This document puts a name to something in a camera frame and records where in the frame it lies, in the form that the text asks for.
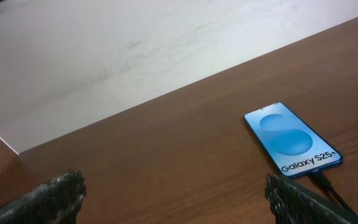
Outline blue Galaxy smartphone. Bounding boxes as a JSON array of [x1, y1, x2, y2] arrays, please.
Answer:
[[244, 102, 343, 179]]

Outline black USB charging cable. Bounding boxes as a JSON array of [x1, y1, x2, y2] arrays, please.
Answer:
[[308, 170, 356, 214]]

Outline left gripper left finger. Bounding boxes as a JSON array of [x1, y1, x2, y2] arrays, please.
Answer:
[[0, 170, 86, 224]]

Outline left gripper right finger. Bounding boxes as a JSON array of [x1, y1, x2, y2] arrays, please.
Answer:
[[265, 174, 358, 224]]

